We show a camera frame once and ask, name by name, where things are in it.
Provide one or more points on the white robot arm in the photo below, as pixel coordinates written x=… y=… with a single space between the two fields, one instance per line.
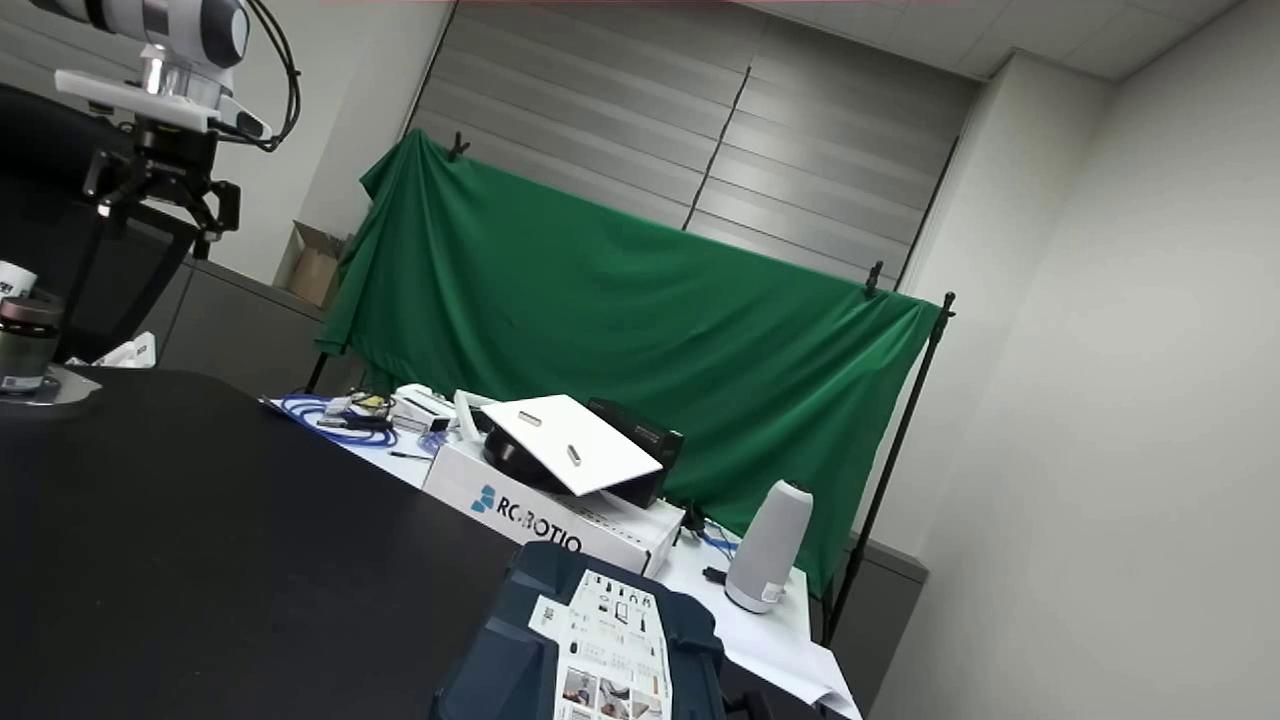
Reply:
x=160 y=24

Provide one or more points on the white printed cardboard box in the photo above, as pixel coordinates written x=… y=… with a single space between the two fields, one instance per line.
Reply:
x=532 y=515

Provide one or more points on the dark green medicine bottle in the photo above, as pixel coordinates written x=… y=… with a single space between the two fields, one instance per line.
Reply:
x=25 y=335

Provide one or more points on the brown cardboard box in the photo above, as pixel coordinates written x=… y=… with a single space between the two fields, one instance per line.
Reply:
x=313 y=266

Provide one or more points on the blue plastic case white label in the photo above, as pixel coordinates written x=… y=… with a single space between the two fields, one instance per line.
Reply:
x=505 y=665

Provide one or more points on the black device under board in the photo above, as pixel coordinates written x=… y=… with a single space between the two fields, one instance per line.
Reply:
x=642 y=432

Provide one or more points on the small white box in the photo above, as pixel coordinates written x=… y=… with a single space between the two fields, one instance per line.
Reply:
x=420 y=404

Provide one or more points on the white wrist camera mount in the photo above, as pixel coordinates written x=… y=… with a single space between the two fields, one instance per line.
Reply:
x=146 y=101

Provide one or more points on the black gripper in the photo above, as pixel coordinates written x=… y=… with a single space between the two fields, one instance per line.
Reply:
x=165 y=192

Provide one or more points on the large black monitor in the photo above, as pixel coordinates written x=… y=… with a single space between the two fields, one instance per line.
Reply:
x=54 y=200

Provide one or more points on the grey window blinds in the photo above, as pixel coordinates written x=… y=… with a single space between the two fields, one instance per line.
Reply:
x=694 y=121

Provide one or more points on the black backdrop stand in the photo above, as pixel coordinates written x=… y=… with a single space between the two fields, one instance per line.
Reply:
x=892 y=443

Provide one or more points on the white crumpled paper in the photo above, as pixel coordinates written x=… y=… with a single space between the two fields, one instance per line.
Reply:
x=129 y=354

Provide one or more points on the green backdrop cloth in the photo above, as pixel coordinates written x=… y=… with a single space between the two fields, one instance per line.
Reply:
x=600 y=321

